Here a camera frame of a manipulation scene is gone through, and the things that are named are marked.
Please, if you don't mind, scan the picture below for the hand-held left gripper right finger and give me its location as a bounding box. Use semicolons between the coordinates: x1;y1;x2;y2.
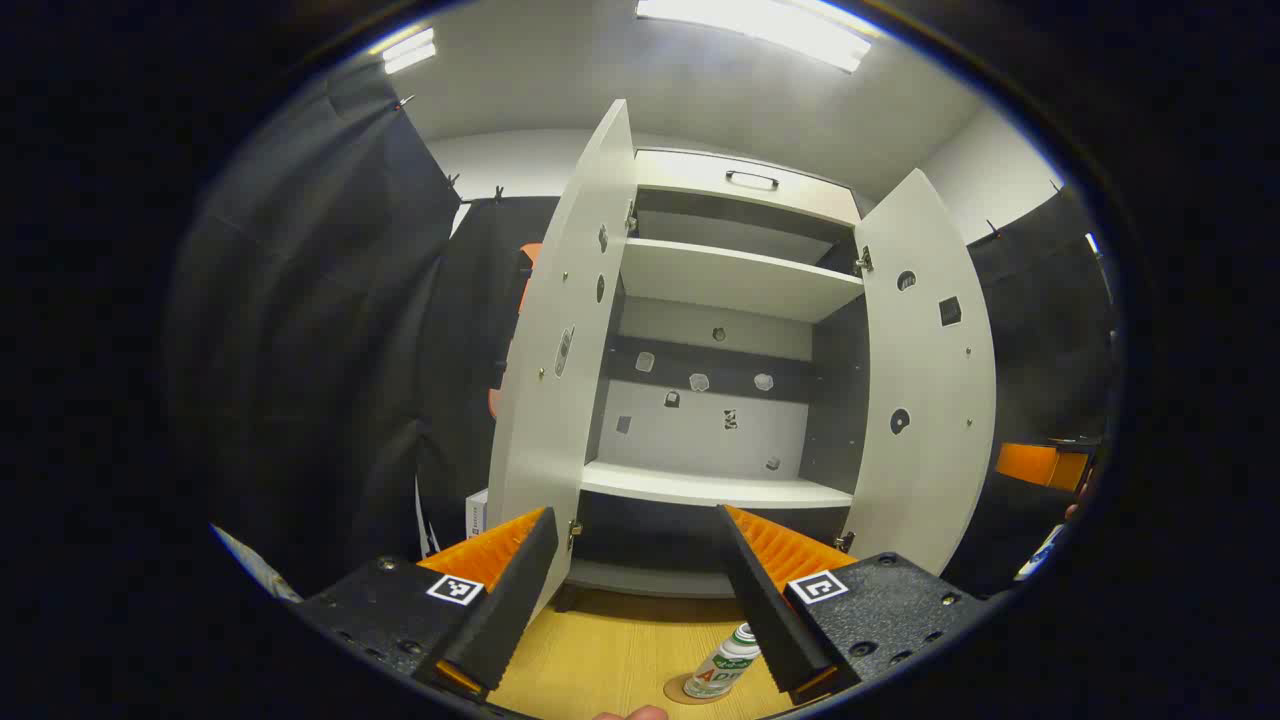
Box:
715;503;991;706

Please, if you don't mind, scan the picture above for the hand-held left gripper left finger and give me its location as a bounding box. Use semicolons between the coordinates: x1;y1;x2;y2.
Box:
290;505;561;701

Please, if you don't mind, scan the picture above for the white green drink bottle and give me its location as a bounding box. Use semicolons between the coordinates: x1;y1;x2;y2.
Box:
683;622;761;699

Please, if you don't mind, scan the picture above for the white cabinet door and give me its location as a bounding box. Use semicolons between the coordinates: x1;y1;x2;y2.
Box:
487;98;639;626
840;168;998;576

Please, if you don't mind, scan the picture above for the round brown coaster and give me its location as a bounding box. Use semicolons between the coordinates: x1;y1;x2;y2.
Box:
663;672;741;706

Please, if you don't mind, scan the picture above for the white open cabinet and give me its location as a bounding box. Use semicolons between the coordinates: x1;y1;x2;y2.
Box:
575;148;871;601

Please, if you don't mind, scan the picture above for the white cabinet drawer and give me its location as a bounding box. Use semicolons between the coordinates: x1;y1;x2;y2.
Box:
635;150;861;227

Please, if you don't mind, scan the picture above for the small ceiling light panel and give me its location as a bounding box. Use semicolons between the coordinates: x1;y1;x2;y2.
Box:
380;28;438;75

